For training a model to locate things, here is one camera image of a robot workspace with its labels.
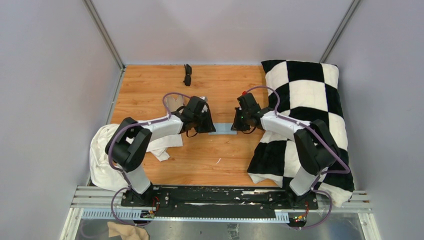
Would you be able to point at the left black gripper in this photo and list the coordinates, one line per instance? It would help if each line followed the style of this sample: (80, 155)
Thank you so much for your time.
(208, 126)

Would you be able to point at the black white checkered pillow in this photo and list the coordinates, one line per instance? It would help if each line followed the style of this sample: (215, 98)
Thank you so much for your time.
(306, 91)

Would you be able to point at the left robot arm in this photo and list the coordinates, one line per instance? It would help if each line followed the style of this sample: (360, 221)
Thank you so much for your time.
(128, 145)

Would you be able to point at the white crumpled cloth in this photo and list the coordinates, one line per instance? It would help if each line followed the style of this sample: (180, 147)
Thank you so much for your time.
(103, 175)

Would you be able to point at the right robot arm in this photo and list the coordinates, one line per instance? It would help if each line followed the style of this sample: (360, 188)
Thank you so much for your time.
(315, 145)

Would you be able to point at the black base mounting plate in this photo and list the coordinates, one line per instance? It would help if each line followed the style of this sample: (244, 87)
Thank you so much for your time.
(269, 196)

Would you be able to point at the black sunglasses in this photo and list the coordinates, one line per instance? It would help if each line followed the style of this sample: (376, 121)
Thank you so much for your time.
(188, 75)

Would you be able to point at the aluminium frame rail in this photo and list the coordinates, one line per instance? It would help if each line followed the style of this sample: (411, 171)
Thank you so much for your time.
(99, 204)

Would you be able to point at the beige cloth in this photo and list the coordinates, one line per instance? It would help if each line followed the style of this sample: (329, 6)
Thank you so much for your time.
(127, 232)

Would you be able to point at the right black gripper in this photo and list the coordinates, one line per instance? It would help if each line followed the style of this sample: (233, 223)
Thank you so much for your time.
(236, 125)

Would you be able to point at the blue cleaning cloth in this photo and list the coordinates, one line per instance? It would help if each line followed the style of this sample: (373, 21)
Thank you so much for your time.
(223, 129)

